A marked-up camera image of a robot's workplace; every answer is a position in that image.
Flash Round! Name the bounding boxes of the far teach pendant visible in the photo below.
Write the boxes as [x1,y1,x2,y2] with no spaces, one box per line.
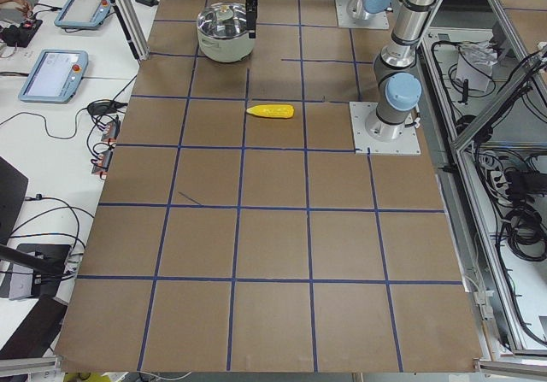
[54,0,111,30]

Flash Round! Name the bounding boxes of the near teach pendant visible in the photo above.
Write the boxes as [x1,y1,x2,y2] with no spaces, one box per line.
[18,50,89,103]

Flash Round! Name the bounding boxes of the coiled black cables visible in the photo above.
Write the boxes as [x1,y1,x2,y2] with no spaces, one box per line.
[452,112,547,272]

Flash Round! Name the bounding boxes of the yellow corn cob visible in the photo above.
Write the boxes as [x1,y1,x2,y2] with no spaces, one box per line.
[246,104,295,120]

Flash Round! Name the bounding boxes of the pale green steel pot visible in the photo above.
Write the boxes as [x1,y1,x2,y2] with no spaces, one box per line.
[196,3,255,63]

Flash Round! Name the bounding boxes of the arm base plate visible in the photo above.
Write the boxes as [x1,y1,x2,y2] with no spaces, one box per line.
[350,102,421,156]
[335,0,391,30]

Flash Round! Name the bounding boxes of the glass pot lid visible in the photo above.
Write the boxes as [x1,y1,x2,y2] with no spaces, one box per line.
[197,3,247,40]

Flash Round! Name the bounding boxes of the teach pendant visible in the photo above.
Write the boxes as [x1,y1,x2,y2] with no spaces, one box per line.
[18,50,89,103]
[54,0,111,30]

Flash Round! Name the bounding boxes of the aluminium frame post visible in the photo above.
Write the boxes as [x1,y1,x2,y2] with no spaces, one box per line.
[109,0,150,62]

